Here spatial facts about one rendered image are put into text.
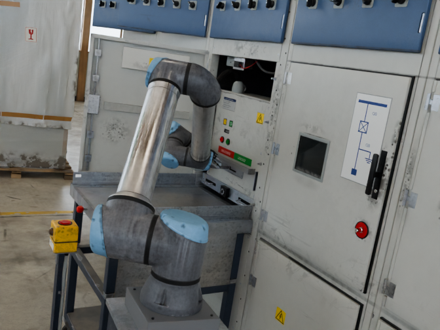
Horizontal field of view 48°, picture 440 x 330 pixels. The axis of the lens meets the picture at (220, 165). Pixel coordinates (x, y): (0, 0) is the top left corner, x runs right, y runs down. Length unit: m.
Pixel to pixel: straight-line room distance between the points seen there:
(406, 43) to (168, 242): 0.95
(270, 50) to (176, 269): 1.17
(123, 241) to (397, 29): 1.08
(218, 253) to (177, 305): 0.84
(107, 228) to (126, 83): 1.38
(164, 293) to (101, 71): 1.52
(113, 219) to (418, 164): 0.92
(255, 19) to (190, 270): 1.30
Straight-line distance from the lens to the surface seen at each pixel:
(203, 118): 1.90
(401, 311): 1.70
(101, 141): 2.75
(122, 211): 1.46
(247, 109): 2.43
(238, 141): 2.48
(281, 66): 2.17
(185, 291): 1.47
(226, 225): 2.21
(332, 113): 1.87
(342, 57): 1.90
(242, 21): 2.44
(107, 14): 3.74
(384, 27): 1.76
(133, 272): 2.12
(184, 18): 2.84
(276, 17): 2.22
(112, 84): 2.71
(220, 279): 2.34
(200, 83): 1.74
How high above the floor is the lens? 1.53
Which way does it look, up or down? 12 degrees down
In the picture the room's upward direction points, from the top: 9 degrees clockwise
